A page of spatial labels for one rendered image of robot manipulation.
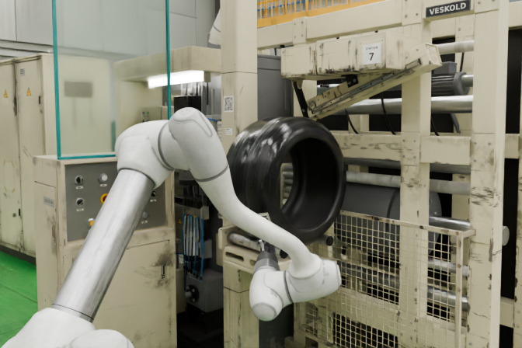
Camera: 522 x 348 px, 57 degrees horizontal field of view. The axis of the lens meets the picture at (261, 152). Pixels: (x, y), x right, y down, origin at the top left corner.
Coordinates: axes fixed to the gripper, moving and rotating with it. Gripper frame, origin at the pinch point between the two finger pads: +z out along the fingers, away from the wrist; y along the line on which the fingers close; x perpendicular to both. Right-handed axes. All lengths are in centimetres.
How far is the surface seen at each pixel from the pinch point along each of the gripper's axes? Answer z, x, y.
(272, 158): 16.5, 9.8, -21.0
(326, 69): 59, 40, -34
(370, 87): 55, 56, -20
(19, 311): 118, -235, 75
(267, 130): 28.4, 10.4, -27.9
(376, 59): 42, 60, -35
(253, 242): 17.8, -12.8, 14.0
